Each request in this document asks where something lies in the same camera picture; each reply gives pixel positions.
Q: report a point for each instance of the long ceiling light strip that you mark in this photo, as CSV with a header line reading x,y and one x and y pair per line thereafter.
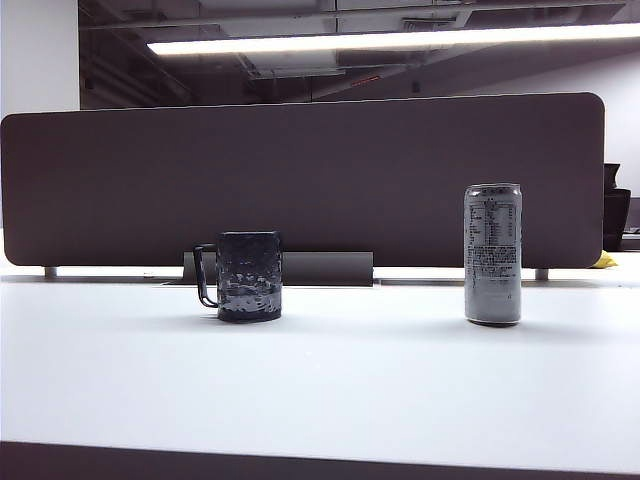
x,y
350,42

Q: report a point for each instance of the grey divider foot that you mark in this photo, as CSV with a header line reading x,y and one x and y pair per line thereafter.
x,y
543,274
51,271

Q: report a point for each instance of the dark desk divider panel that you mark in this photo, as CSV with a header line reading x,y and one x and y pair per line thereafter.
x,y
150,175

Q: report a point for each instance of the dark textured glass mug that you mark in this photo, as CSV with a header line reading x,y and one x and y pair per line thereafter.
x,y
250,270

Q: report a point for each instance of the dark front ledge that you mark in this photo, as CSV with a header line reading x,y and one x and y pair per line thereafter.
x,y
150,462

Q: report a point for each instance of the silver metal drink can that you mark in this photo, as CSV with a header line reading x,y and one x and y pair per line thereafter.
x,y
492,290

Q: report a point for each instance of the yellow object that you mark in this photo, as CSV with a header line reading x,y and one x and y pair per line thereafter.
x,y
607,261

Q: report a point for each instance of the dark office chair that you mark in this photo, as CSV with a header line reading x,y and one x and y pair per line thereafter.
x,y
617,215

